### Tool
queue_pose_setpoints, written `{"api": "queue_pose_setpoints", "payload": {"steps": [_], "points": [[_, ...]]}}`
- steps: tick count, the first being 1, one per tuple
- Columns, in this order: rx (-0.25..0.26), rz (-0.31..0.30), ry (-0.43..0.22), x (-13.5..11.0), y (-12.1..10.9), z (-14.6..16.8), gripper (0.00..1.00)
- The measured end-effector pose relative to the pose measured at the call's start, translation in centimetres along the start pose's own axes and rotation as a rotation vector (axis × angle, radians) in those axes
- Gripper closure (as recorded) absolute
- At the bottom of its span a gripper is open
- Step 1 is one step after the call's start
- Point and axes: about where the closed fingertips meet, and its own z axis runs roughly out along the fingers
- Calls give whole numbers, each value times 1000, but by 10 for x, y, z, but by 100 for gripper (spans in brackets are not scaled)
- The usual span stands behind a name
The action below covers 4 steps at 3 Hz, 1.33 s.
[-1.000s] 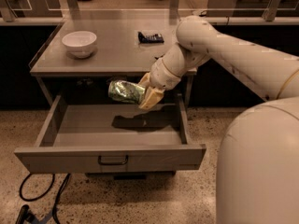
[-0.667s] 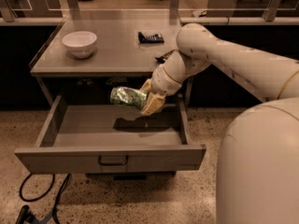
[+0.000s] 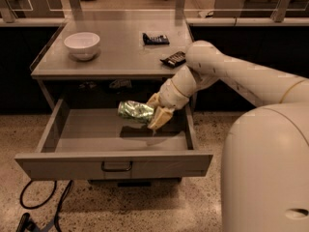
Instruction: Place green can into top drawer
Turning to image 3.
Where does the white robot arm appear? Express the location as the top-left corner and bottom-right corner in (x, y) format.
(148, 41), (309, 232)

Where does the glass barrier panel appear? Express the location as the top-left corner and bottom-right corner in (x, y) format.
(0, 0), (309, 23)

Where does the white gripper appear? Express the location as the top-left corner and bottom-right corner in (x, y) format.
(147, 78), (189, 131)

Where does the crushed green can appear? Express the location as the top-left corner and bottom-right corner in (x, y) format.
(118, 101), (155, 124)

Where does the black drawer handle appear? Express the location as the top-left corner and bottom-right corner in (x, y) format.
(101, 161), (133, 172)

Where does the black floor cable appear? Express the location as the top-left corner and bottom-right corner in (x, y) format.
(19, 179), (75, 232)

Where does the dark snack bar front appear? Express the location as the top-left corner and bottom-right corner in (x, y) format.
(161, 51), (185, 69)

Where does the black plug on floor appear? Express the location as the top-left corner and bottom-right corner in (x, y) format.
(16, 213), (36, 232)

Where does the white ceramic bowl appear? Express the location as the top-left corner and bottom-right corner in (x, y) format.
(64, 32), (100, 61)

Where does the grey open top drawer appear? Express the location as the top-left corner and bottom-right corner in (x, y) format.
(15, 99), (212, 181)

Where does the dark snack packet rear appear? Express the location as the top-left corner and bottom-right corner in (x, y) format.
(143, 33), (170, 45)

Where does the grey metal cabinet counter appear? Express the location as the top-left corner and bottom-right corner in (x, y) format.
(29, 9), (206, 114)

